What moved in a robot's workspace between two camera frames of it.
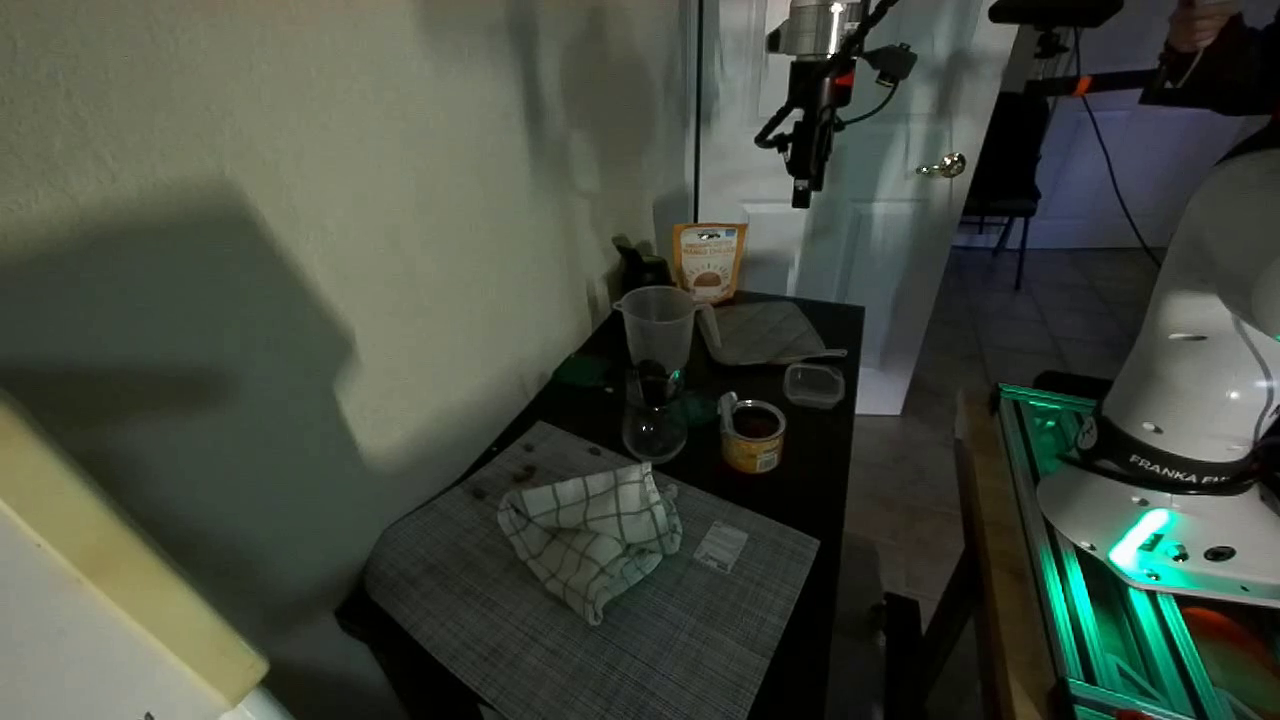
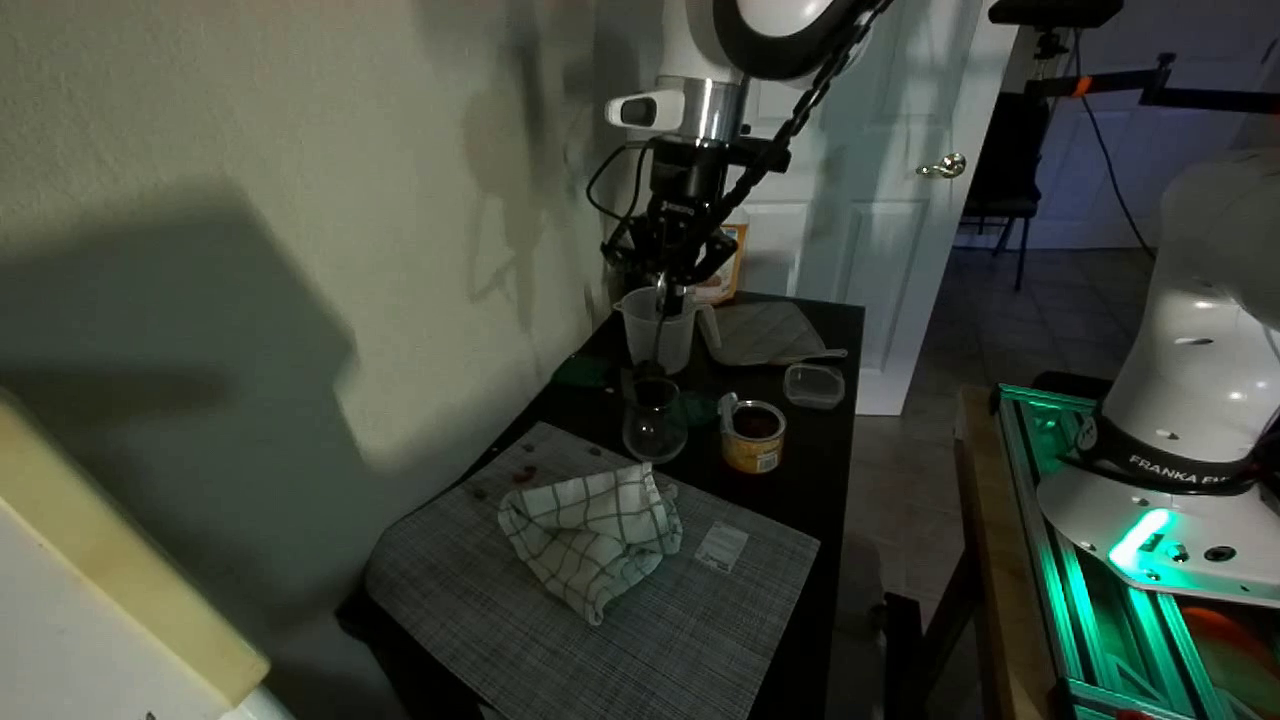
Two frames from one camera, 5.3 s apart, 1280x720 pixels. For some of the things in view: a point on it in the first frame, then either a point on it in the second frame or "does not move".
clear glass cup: [654, 413] does not move
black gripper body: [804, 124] to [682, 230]
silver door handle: [950, 164] does not move
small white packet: [720, 545] does not move
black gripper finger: [801, 192] to [662, 280]
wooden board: [96, 612] does not move
